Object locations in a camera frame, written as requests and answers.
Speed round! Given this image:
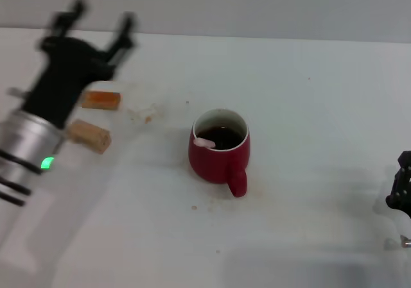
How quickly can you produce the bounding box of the red ceramic cup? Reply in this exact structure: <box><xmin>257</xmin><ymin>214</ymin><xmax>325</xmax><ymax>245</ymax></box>
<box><xmin>188</xmin><ymin>107</ymin><xmax>251</xmax><ymax>198</ymax></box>

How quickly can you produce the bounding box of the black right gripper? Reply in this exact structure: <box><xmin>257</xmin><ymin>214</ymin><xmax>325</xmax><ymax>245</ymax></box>
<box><xmin>385</xmin><ymin>151</ymin><xmax>411</xmax><ymax>219</ymax></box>

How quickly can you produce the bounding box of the dark brown coffee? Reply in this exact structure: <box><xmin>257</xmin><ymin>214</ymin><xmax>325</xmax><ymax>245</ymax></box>
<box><xmin>195</xmin><ymin>126</ymin><xmax>247</xmax><ymax>150</ymax></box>

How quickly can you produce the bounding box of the plain wooden block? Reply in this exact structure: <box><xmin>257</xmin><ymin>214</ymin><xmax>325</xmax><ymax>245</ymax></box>
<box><xmin>66</xmin><ymin>118</ymin><xmax>112</xmax><ymax>155</ymax></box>

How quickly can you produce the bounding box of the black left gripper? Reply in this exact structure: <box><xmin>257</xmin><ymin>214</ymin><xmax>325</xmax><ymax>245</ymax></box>
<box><xmin>24</xmin><ymin>0</ymin><xmax>138</xmax><ymax>128</ymax></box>

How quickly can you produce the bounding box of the pink-handled metal spoon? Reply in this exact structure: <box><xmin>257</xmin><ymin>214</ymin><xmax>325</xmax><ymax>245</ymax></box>
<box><xmin>194</xmin><ymin>137</ymin><xmax>216</xmax><ymax>149</ymax></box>

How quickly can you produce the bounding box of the orange-stained wooden block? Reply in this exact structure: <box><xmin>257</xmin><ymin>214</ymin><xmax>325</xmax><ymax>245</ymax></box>
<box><xmin>81</xmin><ymin>89</ymin><xmax>124</xmax><ymax>111</ymax></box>

